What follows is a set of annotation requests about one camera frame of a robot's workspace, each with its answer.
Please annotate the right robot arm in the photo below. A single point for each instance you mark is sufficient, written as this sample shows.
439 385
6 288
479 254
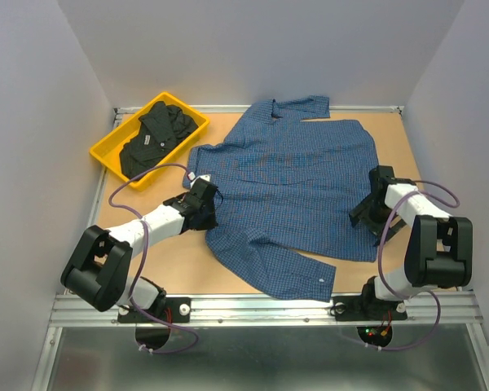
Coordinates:
438 255

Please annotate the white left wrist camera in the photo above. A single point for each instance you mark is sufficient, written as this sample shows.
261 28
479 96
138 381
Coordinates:
192 178

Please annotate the blue plaid long sleeve shirt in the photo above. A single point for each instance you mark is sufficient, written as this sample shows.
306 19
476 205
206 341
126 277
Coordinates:
289 176

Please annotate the yellow plastic bin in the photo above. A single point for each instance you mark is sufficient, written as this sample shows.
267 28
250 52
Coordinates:
107 150

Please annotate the aluminium front rail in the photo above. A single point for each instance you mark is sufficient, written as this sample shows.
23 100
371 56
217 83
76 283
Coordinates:
253 310

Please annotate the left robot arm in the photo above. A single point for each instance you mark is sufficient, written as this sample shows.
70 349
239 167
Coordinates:
98 269

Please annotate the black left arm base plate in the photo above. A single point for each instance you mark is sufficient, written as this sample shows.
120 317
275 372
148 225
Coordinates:
169 309

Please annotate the black striped shirt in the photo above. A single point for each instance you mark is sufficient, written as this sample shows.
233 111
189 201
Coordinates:
161 130

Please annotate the aluminium back rail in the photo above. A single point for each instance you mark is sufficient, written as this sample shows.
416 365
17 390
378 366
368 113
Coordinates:
242 108

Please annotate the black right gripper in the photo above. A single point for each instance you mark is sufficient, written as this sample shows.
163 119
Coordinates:
361 213

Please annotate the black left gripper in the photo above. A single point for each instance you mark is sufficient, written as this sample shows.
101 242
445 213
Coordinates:
210 223

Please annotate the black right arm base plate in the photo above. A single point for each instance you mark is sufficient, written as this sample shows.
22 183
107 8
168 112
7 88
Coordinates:
356 308

